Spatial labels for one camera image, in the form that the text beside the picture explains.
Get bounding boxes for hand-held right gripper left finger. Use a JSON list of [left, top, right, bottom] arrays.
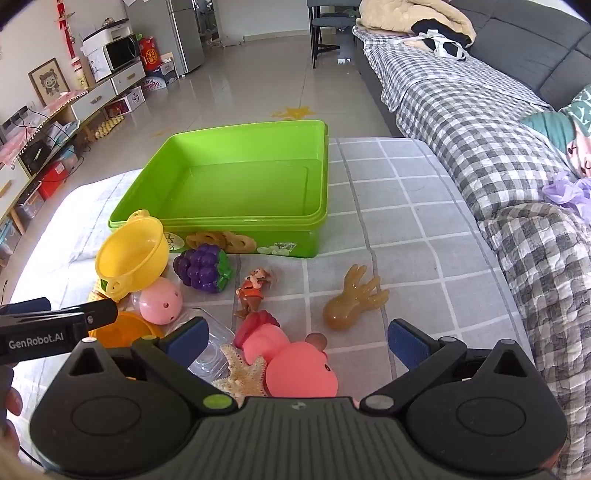
[[60, 318, 238, 414]]

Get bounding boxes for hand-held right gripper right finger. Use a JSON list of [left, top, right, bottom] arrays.
[[359, 318, 539, 414]]

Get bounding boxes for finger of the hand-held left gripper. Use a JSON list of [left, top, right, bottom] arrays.
[[0, 298, 52, 316], [60, 299, 119, 329]]

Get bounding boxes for clear plastic container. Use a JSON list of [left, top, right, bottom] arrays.
[[178, 307, 236, 381]]

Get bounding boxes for beige toy shell piece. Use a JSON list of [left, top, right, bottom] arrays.
[[211, 344, 269, 398]]

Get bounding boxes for amber rubber octopus toy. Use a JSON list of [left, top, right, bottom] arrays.
[[322, 264, 390, 330]]

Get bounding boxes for red toy food piece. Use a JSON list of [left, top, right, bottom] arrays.
[[233, 310, 340, 398]]

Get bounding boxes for green plastic box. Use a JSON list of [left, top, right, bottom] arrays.
[[108, 120, 329, 259]]

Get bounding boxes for person's left hand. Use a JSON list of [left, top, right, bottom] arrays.
[[0, 387, 23, 462]]

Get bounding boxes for pink ball with holes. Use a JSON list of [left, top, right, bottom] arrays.
[[139, 277, 183, 324]]

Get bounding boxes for yellow toy pot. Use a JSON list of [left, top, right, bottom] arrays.
[[95, 209, 171, 301]]

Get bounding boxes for purple toy grapes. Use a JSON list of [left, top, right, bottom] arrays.
[[173, 244, 233, 294]]

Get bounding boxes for orange brown toy figure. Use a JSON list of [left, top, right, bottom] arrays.
[[233, 268, 275, 319]]

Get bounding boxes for red storage box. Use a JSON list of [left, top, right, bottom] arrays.
[[39, 161, 68, 199]]

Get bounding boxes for pink tasselled cloth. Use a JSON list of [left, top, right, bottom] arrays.
[[0, 90, 88, 162]]

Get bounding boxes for white wooden tv cabinet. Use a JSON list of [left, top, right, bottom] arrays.
[[0, 60, 146, 259]]

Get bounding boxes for white cardboard box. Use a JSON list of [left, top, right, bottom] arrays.
[[113, 85, 146, 114]]

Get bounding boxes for purple cloth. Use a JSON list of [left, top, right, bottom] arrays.
[[542, 178, 591, 217]]

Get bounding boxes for framed bear picture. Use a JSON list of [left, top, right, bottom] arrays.
[[28, 58, 71, 108]]

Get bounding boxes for grey checked sofa cover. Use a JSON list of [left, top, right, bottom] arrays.
[[353, 25, 591, 467]]

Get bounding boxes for yellow star floor sticker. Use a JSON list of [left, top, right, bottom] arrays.
[[272, 105, 315, 121]]

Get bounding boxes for pink printed cushion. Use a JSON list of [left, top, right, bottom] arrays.
[[566, 137, 591, 179]]

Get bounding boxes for blue white carton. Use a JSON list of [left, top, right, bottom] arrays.
[[152, 53, 178, 80]]

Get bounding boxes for teal cushion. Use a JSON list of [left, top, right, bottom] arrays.
[[522, 111, 578, 154]]

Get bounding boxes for red gift box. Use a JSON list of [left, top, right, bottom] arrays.
[[139, 37, 160, 75]]

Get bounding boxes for microwave oven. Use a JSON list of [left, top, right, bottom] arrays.
[[102, 33, 140, 72]]

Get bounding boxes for white printer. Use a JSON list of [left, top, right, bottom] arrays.
[[81, 24, 132, 51]]

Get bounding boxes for red hanging ornament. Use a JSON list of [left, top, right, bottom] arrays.
[[55, 0, 77, 58]]

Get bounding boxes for silver fridge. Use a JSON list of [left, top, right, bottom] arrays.
[[168, 0, 205, 75]]

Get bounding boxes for green patterned pillow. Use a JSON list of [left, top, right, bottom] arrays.
[[558, 85, 591, 139]]

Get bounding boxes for black and white garment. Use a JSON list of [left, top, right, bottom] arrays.
[[402, 18, 474, 61]]

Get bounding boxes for dark grey sofa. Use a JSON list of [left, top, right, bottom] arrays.
[[353, 0, 591, 153]]

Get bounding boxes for beige jacket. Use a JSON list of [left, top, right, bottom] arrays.
[[358, 0, 476, 47]]

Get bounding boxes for dark grey chair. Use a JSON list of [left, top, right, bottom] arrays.
[[307, 0, 361, 69]]

